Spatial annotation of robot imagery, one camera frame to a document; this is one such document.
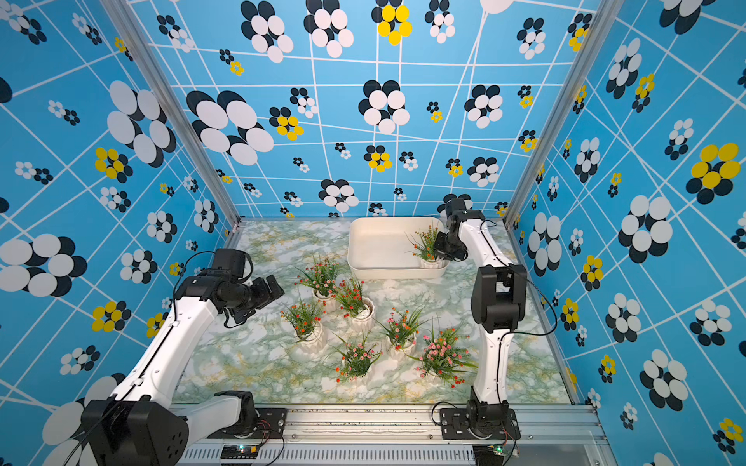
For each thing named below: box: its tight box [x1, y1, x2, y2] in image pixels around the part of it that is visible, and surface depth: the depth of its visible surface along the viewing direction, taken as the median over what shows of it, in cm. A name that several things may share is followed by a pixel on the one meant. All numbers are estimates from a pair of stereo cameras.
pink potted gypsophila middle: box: [372, 306, 429, 359], surface depth 80 cm
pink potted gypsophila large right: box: [413, 314, 479, 389], surface depth 72 cm
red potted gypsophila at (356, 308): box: [335, 278, 375, 333], surface depth 88 cm
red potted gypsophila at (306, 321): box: [279, 299, 328, 356], surface depth 83 cm
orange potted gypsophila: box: [404, 224, 446, 269], surface depth 98 cm
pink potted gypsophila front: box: [329, 332, 384, 384], surface depth 75 cm
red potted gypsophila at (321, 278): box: [293, 256, 340, 313], surface depth 90 cm
